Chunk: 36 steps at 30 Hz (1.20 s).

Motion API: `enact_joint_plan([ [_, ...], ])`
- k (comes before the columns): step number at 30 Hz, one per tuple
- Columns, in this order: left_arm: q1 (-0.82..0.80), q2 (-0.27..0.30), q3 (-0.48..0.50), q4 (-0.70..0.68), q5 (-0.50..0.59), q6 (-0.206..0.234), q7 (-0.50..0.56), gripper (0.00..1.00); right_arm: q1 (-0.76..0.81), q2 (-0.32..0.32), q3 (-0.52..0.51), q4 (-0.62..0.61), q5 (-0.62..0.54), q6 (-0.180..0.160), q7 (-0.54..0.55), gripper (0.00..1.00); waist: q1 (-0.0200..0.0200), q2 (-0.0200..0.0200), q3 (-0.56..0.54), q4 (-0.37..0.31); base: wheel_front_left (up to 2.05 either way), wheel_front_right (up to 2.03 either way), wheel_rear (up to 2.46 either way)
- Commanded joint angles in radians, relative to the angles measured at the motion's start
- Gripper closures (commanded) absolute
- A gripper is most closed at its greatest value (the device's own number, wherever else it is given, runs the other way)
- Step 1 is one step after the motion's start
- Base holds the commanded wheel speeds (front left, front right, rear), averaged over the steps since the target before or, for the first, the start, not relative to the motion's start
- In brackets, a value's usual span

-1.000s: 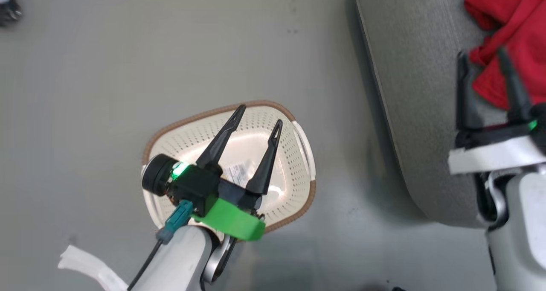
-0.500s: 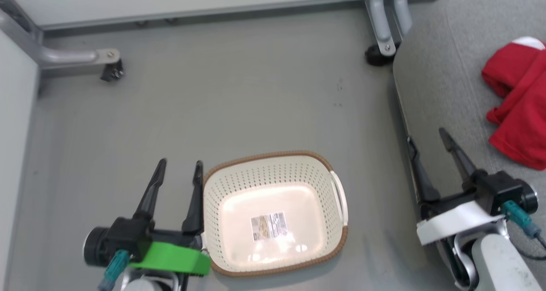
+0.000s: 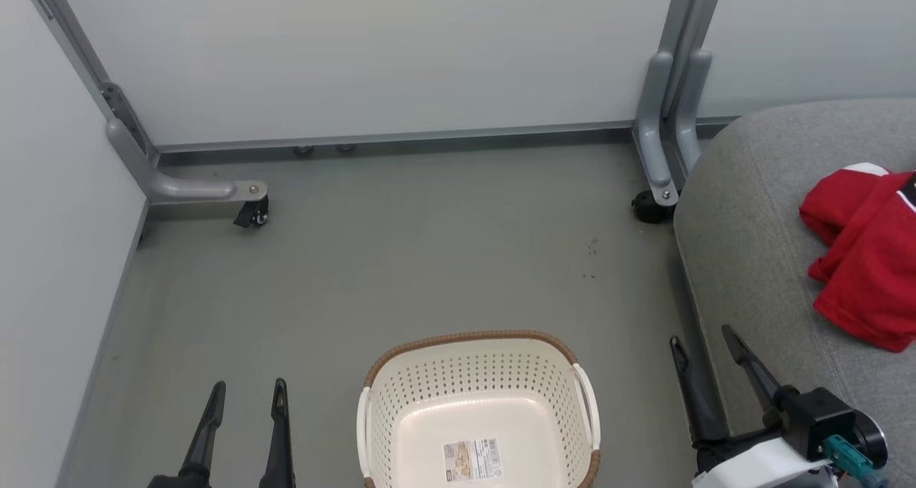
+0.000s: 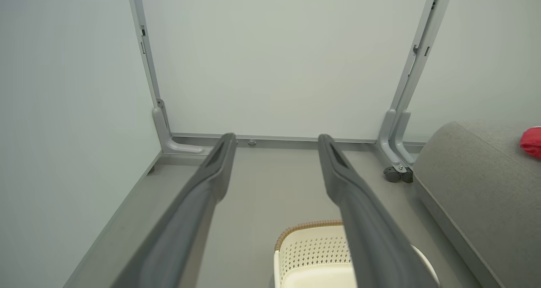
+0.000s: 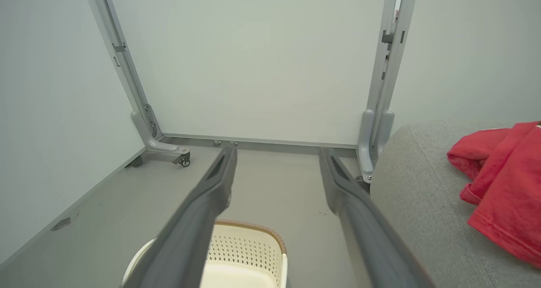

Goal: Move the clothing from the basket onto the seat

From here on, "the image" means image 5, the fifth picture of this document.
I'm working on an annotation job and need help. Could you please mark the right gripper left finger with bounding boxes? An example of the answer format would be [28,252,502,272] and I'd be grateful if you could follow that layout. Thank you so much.
[122,143,238,288]

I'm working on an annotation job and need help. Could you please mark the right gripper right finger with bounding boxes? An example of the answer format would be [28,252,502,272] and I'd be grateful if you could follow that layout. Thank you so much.
[319,147,437,288]

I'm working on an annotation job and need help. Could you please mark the red white sports jersey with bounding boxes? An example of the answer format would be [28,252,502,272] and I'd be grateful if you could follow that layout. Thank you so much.
[447,120,541,269]

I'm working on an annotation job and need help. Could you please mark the pink plastic laundry basket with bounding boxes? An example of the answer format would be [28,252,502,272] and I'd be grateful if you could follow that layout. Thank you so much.
[122,219,288,288]

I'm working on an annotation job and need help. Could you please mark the grey fabric sofa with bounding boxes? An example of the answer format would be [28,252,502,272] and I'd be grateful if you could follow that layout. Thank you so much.
[369,119,541,288]

